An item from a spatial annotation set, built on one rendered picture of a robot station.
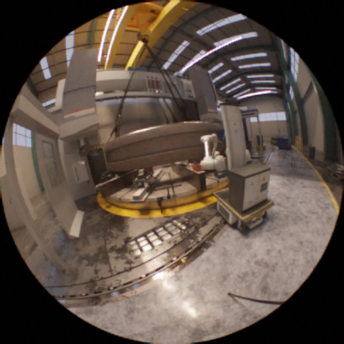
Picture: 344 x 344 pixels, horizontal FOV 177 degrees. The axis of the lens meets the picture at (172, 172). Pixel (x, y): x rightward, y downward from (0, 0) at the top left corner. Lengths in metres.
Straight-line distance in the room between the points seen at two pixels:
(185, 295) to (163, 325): 0.40
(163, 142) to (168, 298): 2.79
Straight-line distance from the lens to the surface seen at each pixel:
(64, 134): 3.47
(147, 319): 1.36
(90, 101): 4.10
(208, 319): 1.29
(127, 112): 5.59
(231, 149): 1.67
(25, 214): 1.91
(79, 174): 4.88
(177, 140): 2.74
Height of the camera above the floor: 1.28
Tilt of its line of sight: 14 degrees down
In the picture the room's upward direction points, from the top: 11 degrees counter-clockwise
